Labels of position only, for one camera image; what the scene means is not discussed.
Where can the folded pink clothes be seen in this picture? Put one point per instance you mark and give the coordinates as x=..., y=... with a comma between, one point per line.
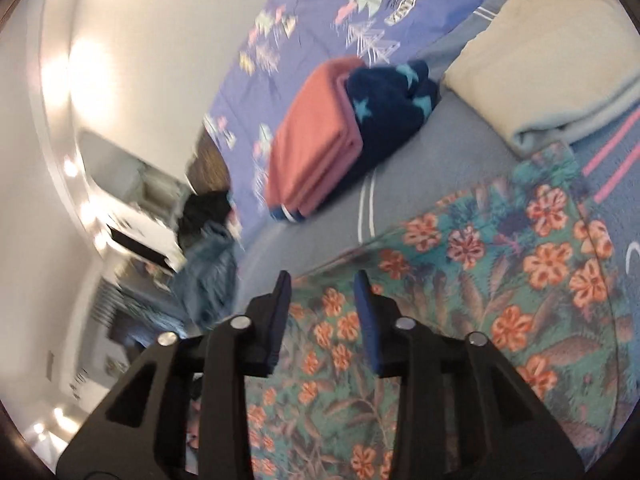
x=312, y=145

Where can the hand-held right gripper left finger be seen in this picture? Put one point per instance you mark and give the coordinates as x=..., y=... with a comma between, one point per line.
x=277, y=320

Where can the brown patterned pillow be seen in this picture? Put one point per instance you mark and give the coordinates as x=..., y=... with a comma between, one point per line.
x=210, y=162

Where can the crumpled blue blanket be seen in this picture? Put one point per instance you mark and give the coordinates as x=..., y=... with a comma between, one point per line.
x=207, y=275

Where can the navy star-print garment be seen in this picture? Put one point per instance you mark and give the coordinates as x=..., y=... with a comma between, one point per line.
x=392, y=105

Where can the blue-grey printed bed sheet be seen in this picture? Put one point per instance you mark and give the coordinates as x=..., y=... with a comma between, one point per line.
x=425, y=160

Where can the purple tree-print blanket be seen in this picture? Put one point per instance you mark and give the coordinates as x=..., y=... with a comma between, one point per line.
x=310, y=15

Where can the cream garment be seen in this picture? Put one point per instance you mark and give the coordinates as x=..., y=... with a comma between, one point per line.
x=545, y=55

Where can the floral long-sleeved shirt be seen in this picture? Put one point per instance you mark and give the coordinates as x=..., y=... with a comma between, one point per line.
x=500, y=285

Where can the pile of black clothes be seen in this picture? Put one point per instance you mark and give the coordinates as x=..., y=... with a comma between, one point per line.
x=202, y=215

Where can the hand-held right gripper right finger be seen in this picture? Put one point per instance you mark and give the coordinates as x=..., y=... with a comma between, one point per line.
x=369, y=325

